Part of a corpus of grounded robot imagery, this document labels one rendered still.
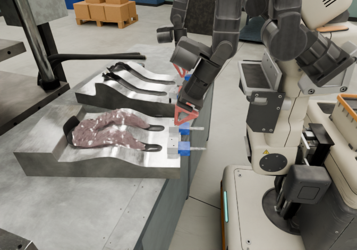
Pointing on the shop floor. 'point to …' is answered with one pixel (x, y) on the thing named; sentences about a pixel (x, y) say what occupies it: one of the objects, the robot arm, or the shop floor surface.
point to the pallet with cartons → (105, 7)
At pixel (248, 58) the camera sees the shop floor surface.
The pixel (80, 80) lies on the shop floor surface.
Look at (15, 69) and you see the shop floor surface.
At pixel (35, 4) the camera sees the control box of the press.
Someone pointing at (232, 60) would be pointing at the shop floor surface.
